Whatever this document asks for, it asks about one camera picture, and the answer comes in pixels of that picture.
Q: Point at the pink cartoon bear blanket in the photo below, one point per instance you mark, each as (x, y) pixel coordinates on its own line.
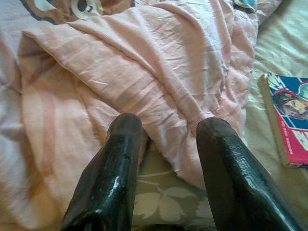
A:
(132, 72)

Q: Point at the bed with grey floral sheet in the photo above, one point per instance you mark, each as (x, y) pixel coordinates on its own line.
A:
(279, 48)

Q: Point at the pink blue comic book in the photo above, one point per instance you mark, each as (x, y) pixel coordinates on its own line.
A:
(288, 125)

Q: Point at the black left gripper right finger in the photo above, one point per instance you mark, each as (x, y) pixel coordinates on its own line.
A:
(238, 183)

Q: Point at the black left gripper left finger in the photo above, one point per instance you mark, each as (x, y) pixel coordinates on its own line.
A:
(108, 180)

